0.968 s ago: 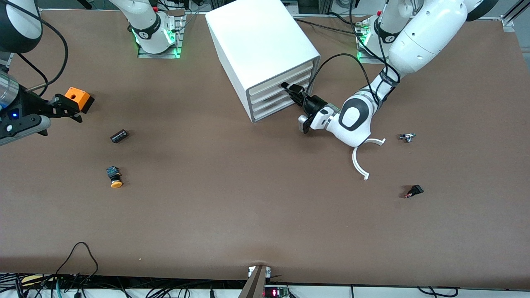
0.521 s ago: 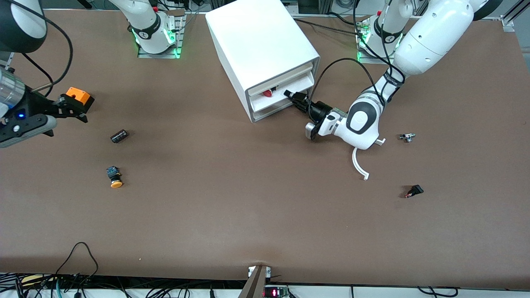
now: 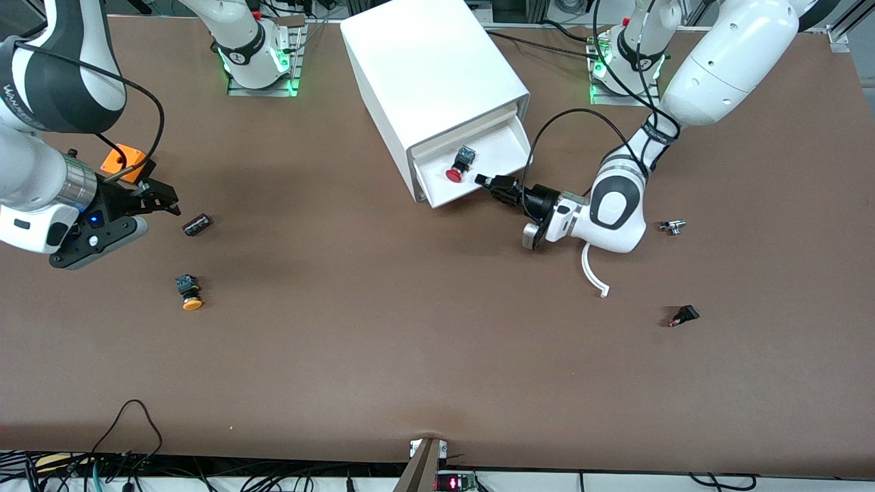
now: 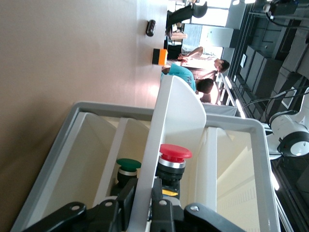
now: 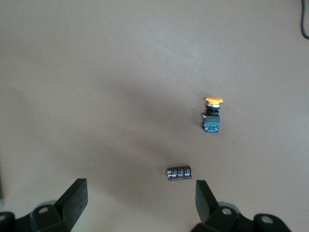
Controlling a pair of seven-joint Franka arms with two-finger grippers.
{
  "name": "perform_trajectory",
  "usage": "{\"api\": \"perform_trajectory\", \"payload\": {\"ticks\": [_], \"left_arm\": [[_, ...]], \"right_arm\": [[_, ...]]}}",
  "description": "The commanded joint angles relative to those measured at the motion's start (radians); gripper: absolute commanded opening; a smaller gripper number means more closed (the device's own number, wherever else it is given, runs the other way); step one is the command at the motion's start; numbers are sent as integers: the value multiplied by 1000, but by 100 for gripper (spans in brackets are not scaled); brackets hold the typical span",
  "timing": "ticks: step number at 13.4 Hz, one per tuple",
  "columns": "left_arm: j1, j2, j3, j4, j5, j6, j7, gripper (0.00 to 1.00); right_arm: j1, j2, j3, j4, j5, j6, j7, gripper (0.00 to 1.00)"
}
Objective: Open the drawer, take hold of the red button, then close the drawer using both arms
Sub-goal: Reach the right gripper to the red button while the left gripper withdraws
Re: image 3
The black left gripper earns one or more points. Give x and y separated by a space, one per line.
537 199

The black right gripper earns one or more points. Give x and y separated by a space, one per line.
116 201

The red push button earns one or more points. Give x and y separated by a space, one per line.
454 175

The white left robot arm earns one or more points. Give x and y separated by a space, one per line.
724 61

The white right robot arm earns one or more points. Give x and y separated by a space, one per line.
27 164

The beige fronted cabinet drawer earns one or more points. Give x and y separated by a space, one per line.
472 128

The yellow push button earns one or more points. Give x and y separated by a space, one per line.
191 303

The small black cylinder component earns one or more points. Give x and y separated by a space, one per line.
197 225

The white curved plastic arc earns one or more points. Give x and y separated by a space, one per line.
593 279

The small silver metal part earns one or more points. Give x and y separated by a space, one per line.
673 226

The device with red display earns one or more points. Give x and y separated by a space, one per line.
454 484

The orange button enclosure box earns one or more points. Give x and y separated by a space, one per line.
113 164

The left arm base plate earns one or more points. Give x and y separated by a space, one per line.
625 100

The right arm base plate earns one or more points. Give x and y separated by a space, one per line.
299 55

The small black switch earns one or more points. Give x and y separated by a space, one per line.
687 314

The white metal bracket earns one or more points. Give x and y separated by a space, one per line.
413 447

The brown wooden post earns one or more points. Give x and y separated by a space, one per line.
420 471

